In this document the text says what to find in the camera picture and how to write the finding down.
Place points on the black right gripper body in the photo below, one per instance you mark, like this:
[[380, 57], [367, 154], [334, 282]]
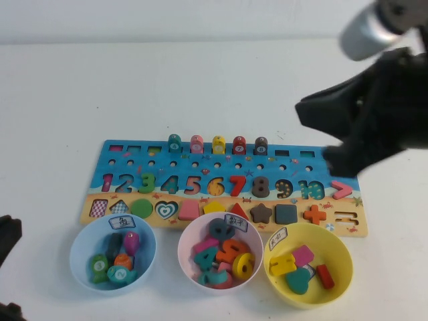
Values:
[[388, 107]]

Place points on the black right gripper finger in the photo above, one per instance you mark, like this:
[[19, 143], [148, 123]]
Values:
[[357, 164], [336, 162]]

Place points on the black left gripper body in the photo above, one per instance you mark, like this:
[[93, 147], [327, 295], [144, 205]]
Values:
[[8, 237]]

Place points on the teal wooden fish piece two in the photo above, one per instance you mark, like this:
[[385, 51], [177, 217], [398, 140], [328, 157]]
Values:
[[120, 275]]

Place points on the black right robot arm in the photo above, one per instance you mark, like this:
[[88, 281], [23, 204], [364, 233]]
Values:
[[361, 30]]

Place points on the pink greater-than sign piece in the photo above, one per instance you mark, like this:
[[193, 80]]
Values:
[[344, 190]]

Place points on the orange plus sign piece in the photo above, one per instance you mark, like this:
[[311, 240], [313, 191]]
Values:
[[315, 214]]

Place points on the colourful wooden number puzzle board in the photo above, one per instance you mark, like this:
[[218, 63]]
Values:
[[267, 170]]

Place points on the dark grey wooden square piece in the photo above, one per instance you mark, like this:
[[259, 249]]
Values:
[[286, 214]]

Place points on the brown wooden fish piece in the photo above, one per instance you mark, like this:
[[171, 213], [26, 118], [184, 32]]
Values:
[[261, 147]]

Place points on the light blue plastic bowl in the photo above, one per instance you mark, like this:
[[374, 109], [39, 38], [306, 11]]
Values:
[[83, 264]]

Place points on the brown wooden star piece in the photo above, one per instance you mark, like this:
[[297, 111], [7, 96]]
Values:
[[261, 214]]

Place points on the paper label on yellow bowl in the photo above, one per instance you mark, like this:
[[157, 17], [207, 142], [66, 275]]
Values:
[[278, 237]]

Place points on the green wooden fish piece three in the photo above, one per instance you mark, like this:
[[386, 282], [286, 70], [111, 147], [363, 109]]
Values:
[[99, 267]]

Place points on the red wooden fish piece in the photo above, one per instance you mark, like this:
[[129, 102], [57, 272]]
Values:
[[239, 147]]

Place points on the pink wooden diamond piece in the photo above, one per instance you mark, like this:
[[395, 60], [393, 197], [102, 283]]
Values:
[[303, 254]]

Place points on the yellow plastic bowl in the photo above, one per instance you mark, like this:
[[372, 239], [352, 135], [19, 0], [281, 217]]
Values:
[[341, 264]]

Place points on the dark grey wooden fish piece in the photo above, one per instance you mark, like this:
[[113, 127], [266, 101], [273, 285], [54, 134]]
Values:
[[114, 244]]

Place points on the red wooden triangle piece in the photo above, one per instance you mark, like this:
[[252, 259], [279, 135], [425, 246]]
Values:
[[238, 212]]

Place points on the blue wooden rectangle piece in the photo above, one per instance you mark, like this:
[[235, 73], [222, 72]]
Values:
[[312, 271]]

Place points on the paper label on blue bowl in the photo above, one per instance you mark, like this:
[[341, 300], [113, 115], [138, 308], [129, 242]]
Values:
[[122, 223]]

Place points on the paper label on pink bowl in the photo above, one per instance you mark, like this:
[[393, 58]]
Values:
[[237, 220]]

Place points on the red minus sign piece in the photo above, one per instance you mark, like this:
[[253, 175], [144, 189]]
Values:
[[325, 276]]

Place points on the yellow equals sign piece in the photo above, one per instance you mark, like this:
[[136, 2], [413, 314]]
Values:
[[282, 265]]

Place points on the yellow wooden fish piece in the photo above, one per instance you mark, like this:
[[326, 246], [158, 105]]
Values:
[[218, 146]]

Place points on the purple wooden fish piece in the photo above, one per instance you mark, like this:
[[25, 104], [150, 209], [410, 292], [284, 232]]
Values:
[[131, 243]]

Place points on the teal wooden heart piece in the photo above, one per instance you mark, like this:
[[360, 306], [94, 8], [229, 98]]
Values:
[[297, 281]]

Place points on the yellow wooden pentagon piece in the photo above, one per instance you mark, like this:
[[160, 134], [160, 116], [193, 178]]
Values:
[[214, 209]]

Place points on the green wooden circle piece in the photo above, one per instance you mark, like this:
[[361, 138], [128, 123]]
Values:
[[142, 208]]

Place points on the pink wooden fish piece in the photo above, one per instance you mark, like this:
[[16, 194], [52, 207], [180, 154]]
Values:
[[196, 145]]

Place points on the pink wooden trapezoid piece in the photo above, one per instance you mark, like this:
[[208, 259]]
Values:
[[189, 211]]

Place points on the magenta wooden number piece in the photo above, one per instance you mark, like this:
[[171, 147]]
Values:
[[204, 246]]

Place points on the teal wooden fish piece four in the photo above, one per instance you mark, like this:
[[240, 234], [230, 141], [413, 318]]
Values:
[[174, 145]]

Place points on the pink wooden number piece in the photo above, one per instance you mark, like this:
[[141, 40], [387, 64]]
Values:
[[223, 281]]

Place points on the small teal wooden number piece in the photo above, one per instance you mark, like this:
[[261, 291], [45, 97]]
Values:
[[204, 278]]

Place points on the pink plastic bowl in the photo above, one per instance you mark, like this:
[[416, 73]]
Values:
[[187, 261]]

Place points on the brown wooden number eight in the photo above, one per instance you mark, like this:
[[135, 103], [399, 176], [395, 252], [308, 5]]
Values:
[[260, 187]]

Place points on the red wooden number seven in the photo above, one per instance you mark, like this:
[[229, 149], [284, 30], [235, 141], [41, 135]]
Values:
[[239, 184]]

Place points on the orange wooden number five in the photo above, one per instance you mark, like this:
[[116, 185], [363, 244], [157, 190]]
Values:
[[230, 250]]

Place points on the yellow wooden number six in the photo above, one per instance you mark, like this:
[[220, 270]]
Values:
[[240, 267]]

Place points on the green wooden number three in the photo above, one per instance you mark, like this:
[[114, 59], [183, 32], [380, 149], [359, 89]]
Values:
[[148, 184]]

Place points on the teal wooden number four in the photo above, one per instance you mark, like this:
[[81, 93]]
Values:
[[204, 261]]

